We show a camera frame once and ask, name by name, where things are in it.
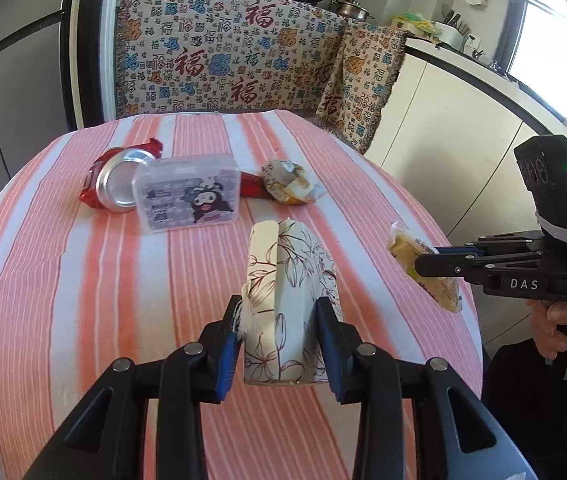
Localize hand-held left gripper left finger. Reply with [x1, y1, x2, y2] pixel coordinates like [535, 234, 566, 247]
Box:
[24, 295, 244, 480]

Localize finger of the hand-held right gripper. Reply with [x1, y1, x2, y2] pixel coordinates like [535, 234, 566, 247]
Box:
[434, 233, 543, 257]
[412, 251, 495, 282]

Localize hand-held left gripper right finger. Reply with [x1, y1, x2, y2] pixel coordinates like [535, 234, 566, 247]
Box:
[313, 296, 539, 480]

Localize pale yellow snack packet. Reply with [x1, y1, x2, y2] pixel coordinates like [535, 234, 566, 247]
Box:
[386, 222, 464, 315]

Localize floral paper carton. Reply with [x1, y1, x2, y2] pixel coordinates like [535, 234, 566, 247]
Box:
[240, 217, 345, 387]

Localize person's right hand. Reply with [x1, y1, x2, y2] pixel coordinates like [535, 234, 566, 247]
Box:
[530, 294, 567, 367]

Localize white kitchen cabinet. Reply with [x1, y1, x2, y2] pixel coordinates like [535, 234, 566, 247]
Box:
[363, 35, 567, 351]

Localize window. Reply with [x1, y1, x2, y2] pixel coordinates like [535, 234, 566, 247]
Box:
[506, 0, 567, 126]

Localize pink striped tablecloth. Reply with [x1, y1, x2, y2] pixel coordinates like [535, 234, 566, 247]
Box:
[0, 110, 485, 480]

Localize dark cloth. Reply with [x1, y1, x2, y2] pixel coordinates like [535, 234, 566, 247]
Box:
[480, 339, 567, 480]

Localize clear cartoon plastic box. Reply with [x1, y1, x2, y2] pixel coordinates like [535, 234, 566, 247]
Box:
[131, 154, 242, 234]

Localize crumpled white yellow wrapper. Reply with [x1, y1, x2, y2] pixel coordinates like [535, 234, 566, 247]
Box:
[260, 158, 327, 207]

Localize white knife holder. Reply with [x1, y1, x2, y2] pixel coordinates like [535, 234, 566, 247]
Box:
[435, 6, 470, 47]

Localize fringed printed blanket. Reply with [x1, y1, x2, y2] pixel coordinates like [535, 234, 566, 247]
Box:
[315, 19, 408, 157]

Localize red soda can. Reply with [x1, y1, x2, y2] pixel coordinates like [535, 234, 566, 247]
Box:
[79, 137, 165, 214]

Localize yellow green bags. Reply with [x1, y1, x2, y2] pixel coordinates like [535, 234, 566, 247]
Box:
[390, 12, 438, 39]

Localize steel pot with lid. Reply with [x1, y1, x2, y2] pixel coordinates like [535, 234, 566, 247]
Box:
[330, 0, 377, 24]

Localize large printed blanket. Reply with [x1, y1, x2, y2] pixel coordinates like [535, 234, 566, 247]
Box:
[116, 0, 350, 122]

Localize dark refrigerator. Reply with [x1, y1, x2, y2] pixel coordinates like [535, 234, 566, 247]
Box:
[0, 0, 82, 201]

